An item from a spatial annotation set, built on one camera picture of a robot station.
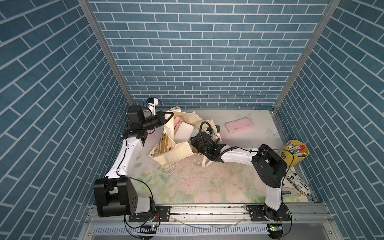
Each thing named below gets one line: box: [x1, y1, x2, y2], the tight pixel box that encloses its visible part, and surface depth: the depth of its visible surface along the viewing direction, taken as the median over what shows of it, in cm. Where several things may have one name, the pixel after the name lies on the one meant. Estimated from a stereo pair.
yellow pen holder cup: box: [279, 139, 310, 167], surface depth 86 cm
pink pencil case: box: [225, 117, 254, 133], surface depth 110 cm
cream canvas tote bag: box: [148, 107, 222, 168], surface depth 84 cm
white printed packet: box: [285, 172, 312, 196], surface depth 83 cm
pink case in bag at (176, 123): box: [174, 116, 181, 136], surface depth 97 cm
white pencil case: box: [174, 121, 194, 144], surface depth 91 cm
